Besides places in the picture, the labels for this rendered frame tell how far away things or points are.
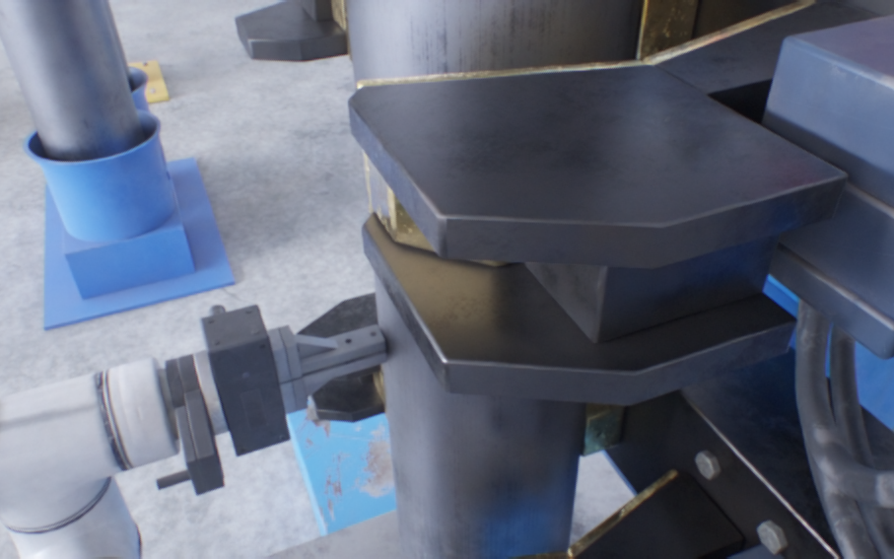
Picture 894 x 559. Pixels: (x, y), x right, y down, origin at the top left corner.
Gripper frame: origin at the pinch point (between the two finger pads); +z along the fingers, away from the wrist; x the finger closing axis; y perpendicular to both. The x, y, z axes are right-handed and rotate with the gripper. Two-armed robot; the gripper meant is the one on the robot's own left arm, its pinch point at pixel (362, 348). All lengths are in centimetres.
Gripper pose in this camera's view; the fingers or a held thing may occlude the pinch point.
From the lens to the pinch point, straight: 70.8
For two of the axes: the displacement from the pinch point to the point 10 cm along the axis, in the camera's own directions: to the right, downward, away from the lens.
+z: 9.2, -2.5, 3.0
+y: -3.8, -5.5, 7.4
